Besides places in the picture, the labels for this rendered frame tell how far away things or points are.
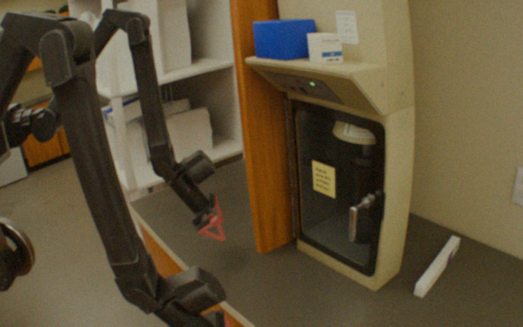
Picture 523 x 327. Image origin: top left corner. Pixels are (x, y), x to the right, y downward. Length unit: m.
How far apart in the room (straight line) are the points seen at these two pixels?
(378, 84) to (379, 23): 0.13
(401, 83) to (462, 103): 0.39
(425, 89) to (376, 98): 0.51
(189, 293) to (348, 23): 0.60
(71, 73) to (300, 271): 0.86
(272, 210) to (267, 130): 0.23
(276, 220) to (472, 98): 0.70
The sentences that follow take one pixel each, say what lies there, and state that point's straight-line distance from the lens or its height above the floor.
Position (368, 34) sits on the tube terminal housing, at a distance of 0.79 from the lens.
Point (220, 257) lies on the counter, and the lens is 1.21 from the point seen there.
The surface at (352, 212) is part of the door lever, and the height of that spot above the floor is 1.20.
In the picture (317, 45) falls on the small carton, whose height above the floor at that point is 1.55.
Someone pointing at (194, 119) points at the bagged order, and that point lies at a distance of 2.00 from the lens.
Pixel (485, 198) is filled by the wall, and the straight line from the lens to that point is 1.24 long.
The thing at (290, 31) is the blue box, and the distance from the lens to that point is 0.83.
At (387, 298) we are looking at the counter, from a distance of 1.02.
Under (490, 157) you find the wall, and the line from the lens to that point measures 1.18.
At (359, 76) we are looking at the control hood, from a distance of 0.71.
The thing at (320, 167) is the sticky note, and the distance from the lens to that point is 0.98.
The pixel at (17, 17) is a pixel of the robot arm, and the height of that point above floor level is 1.69.
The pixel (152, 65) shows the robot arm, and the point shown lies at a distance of 0.97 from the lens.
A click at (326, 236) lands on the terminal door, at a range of 1.05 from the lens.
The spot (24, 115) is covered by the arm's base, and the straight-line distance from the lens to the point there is 1.13.
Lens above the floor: 1.64
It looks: 23 degrees down
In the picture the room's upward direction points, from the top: 6 degrees counter-clockwise
